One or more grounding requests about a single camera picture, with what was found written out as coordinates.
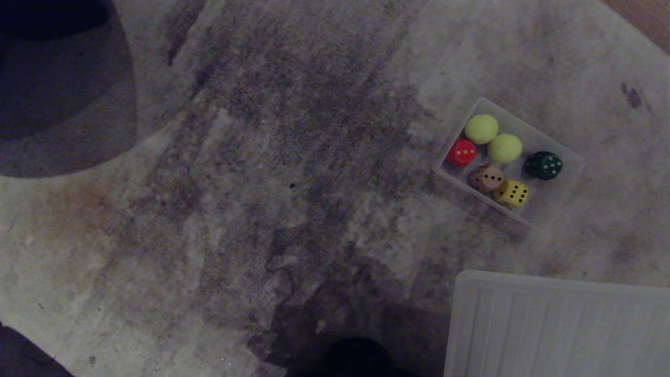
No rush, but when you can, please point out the yellow-green tennis ball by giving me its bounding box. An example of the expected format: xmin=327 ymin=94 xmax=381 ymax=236
xmin=488 ymin=133 xmax=523 ymax=163
xmin=465 ymin=114 xmax=499 ymax=145

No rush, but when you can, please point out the clear plastic box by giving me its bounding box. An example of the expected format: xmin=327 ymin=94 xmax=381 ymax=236
xmin=432 ymin=97 xmax=585 ymax=227

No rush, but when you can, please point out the grey round rug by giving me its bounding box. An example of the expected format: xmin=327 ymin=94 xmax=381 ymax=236
xmin=0 ymin=0 xmax=670 ymax=377

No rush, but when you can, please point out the red die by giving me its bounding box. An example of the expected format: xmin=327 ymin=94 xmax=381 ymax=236
xmin=446 ymin=138 xmax=477 ymax=168

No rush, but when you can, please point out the tan wooden die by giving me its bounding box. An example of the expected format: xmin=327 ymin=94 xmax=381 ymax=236
xmin=470 ymin=164 xmax=505 ymax=193

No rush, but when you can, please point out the yellow die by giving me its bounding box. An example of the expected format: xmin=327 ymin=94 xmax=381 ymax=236
xmin=494 ymin=180 xmax=530 ymax=208

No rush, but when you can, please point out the dark green die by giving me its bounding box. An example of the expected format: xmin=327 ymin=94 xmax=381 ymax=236
xmin=524 ymin=151 xmax=563 ymax=181

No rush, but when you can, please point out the white ribbed panel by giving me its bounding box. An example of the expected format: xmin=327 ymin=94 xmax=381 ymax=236
xmin=443 ymin=270 xmax=670 ymax=377

